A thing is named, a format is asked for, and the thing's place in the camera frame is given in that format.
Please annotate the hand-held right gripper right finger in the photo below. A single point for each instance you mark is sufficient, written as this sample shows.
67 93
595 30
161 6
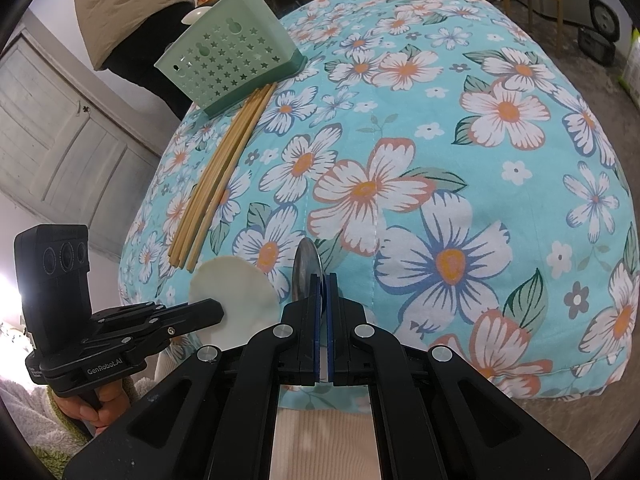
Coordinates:
390 385

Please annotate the white panelled door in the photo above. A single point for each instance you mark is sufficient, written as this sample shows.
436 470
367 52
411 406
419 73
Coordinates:
60 125

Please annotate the green perforated utensil holder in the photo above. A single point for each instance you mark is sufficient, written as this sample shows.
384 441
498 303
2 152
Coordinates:
225 60

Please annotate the yellow white rice bag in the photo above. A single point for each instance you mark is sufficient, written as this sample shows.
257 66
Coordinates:
632 62

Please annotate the black rice cooker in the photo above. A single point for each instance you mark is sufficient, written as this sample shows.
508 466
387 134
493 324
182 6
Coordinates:
602 30

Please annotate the bundle of bamboo chopsticks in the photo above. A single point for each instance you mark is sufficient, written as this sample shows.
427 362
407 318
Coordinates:
220 175

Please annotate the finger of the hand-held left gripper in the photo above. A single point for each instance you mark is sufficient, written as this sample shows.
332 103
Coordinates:
197 314

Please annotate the blue floral quilt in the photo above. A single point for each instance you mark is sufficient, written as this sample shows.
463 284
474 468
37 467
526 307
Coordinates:
450 185

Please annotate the beige plastic spoon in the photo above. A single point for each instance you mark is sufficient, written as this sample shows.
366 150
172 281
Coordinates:
196 15

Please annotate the large metal spoon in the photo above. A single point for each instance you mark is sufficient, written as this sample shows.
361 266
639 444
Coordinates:
305 270

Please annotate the person's left forearm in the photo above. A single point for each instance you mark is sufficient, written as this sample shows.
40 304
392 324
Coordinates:
35 425

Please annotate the person's left hand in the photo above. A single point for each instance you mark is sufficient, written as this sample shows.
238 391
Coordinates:
100 410

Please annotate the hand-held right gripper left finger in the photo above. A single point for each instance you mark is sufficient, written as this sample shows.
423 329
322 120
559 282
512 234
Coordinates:
250 385

